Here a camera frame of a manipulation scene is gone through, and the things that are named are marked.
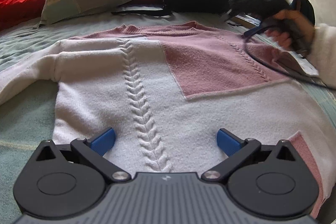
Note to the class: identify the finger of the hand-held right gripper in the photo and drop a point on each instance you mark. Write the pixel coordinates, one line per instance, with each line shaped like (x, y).
(253, 32)
(230, 15)

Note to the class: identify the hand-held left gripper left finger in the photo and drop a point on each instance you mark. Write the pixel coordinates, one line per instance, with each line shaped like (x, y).
(103, 141)

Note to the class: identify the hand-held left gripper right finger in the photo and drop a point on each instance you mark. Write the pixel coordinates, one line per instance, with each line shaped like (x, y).
(228, 142)

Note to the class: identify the pink and white sweater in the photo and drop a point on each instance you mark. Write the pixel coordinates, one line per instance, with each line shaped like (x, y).
(157, 95)

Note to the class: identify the person's right hand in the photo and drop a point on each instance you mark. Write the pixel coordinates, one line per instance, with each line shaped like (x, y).
(283, 40)

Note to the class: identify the dark blue cloth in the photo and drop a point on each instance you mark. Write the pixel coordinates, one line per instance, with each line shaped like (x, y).
(304, 3)

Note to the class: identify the paperback book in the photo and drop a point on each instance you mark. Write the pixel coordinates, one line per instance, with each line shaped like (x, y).
(302, 66)

